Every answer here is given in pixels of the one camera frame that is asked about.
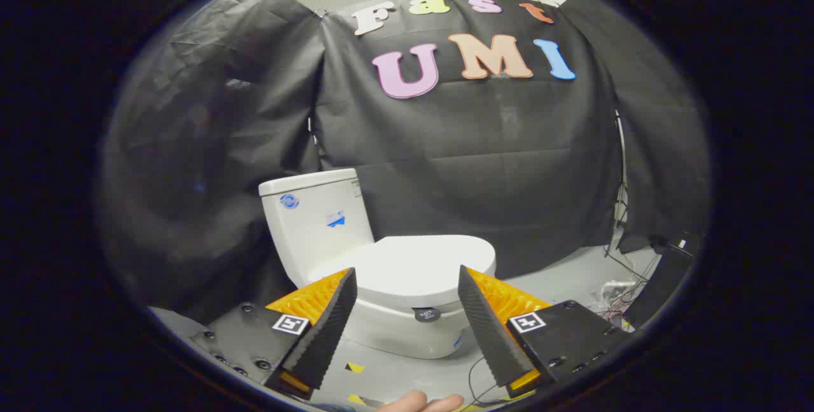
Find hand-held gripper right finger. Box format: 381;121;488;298
458;265;637;399

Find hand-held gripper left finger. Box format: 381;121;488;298
191;267;358;401

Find white toilet lid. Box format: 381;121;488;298
308;235;497;325

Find white toilet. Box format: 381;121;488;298
258;168;497;360

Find black backdrop cloth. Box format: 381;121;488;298
95;0;712;327

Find black box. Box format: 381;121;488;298
623;233;698;330

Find thin backdrop stand pole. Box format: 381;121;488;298
607;110;631;257

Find thin black floor cable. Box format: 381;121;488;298
468;355;509;407

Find tangle of cables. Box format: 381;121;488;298
588;250;662;330

